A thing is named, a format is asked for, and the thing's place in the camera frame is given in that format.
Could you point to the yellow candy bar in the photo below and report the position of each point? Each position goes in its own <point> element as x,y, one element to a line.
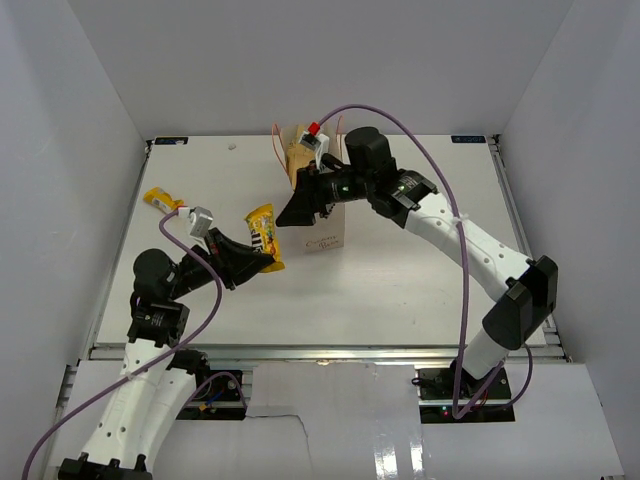
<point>262,228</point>

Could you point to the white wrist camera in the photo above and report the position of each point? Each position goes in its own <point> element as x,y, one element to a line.
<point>197,221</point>
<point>316,141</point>

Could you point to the beige paper bag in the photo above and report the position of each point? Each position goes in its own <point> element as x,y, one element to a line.
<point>327,233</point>

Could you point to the blue table label right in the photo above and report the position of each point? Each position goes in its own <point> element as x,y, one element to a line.
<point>468,139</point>

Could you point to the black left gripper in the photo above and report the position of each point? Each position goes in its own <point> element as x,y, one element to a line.
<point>233,259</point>

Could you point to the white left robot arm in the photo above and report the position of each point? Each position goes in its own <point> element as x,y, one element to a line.
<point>158,374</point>

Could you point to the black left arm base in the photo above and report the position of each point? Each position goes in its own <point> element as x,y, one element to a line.
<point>219,395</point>

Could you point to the large brown snack bag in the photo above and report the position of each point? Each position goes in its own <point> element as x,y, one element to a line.
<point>296,155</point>

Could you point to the blue table label left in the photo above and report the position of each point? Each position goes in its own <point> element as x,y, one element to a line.
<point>170,141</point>

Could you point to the blue table label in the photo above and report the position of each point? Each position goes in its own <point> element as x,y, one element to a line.
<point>170,141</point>
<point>468,139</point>

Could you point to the yellow snack packet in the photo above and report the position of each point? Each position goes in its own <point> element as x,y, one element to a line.
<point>162,200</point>

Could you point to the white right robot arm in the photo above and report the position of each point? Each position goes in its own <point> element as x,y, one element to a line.
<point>524,290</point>

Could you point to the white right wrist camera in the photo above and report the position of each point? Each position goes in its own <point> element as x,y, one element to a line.
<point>316,141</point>

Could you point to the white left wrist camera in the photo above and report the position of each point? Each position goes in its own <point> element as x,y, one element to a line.
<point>197,221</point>

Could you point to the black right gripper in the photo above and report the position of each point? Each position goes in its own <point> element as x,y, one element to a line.
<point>309,198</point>

